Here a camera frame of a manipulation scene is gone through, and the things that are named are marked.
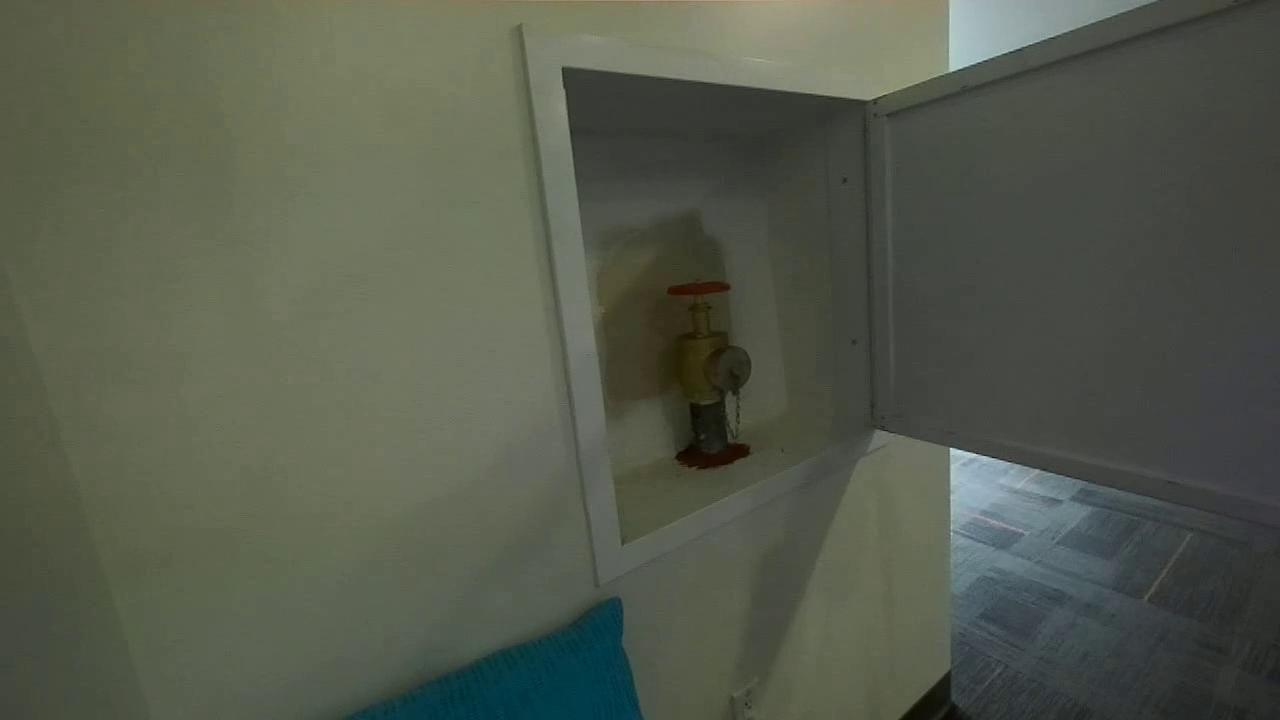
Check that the nutcracker figurine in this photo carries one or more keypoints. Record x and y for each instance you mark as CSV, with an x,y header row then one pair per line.
x,y
702,365

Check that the white valve cabinet door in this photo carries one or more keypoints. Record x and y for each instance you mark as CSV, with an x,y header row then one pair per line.
x,y
1083,255

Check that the teal pillow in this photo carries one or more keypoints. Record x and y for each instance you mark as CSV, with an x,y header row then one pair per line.
x,y
532,673

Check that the white recessed wall cabinet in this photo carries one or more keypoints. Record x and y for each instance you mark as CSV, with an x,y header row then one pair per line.
x,y
744,163

